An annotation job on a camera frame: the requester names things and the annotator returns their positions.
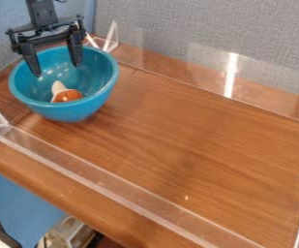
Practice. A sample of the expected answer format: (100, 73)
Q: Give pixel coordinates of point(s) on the brown and white toy mushroom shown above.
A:
(62, 94)

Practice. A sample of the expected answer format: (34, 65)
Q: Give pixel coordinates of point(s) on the blue plastic bowl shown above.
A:
(94, 79)

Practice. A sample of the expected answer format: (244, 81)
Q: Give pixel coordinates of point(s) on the clear acrylic barrier wall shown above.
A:
(186, 163)

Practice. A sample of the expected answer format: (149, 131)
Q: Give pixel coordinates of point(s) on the grey white box under table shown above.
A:
(70, 233)

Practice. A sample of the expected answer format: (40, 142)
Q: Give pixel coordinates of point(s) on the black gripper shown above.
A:
(45, 21)

